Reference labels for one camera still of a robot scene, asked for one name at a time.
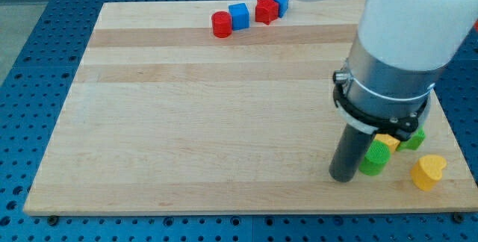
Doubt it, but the yellow hexagon block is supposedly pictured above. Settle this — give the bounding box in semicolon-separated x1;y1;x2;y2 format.
374;134;400;154

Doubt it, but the yellow heart block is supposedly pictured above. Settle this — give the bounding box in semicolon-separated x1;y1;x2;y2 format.
410;155;447;191

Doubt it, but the green star block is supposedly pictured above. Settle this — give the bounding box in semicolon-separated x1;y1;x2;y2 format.
397;128;426;151

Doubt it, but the blue cube block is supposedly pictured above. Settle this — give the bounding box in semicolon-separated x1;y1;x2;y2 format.
228;3;249;31

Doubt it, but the red star block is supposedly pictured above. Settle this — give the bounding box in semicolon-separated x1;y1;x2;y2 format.
255;0;279;25

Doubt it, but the blue block behind star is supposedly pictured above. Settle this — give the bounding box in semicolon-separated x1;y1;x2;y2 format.
274;0;289;18

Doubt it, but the wooden board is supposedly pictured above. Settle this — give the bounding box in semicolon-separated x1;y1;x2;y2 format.
23;0;477;216

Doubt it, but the green circle block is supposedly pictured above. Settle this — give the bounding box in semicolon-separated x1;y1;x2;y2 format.
358;140;391;176

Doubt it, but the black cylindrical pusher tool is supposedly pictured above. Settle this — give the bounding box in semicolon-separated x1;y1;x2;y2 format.
329;125;375;182

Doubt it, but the red cylinder block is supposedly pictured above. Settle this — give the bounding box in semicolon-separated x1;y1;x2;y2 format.
211;11;232;38

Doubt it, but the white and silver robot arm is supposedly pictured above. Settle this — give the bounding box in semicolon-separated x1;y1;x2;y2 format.
299;0;477;140

